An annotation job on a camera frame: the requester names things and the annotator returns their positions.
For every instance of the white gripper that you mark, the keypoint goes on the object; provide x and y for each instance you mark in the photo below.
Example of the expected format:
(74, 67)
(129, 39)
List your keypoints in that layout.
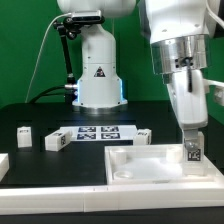
(190, 108)

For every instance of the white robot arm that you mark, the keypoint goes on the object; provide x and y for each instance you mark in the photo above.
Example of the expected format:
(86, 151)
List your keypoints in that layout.
(178, 32)

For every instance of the AprilTag marker sheet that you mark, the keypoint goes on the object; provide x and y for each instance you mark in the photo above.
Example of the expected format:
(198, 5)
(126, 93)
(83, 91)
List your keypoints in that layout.
(101, 133)

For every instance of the white U-shaped obstacle fence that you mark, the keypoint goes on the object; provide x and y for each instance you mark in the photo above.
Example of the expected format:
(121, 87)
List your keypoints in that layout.
(110, 197)

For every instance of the grey mounted camera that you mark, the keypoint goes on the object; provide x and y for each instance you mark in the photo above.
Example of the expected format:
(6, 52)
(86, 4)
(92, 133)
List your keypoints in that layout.
(87, 17)

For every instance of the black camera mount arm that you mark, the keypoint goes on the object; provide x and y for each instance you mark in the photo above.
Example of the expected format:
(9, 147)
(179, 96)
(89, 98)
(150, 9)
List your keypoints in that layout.
(67, 50)

